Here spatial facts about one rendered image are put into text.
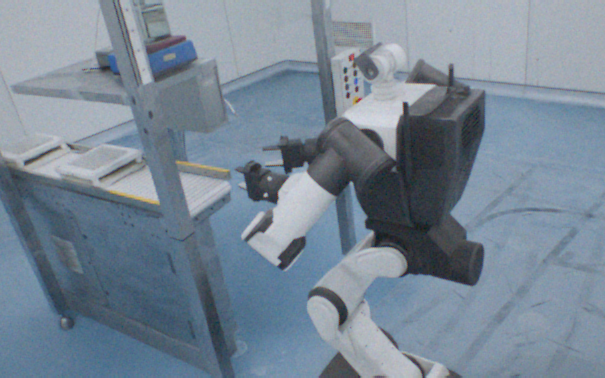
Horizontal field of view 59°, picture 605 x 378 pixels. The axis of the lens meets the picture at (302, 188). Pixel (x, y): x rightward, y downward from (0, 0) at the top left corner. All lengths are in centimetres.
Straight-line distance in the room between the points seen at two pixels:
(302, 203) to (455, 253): 46
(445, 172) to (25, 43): 433
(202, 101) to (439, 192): 89
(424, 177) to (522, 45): 379
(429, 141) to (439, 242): 29
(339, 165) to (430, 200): 26
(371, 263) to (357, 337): 37
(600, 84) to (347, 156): 387
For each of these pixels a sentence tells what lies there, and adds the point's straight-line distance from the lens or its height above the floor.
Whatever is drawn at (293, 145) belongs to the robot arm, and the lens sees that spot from 167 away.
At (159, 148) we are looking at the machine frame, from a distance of 161.
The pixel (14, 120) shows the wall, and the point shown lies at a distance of 515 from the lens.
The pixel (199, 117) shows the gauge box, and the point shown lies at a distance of 183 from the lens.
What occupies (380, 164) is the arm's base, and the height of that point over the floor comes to 121.
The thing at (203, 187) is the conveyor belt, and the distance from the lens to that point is 196.
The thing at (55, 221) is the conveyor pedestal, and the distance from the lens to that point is 265.
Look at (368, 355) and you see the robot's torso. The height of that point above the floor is 42.
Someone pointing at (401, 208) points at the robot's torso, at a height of 102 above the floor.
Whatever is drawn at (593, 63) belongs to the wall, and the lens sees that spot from 480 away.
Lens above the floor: 168
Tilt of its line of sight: 27 degrees down
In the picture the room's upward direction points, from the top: 9 degrees counter-clockwise
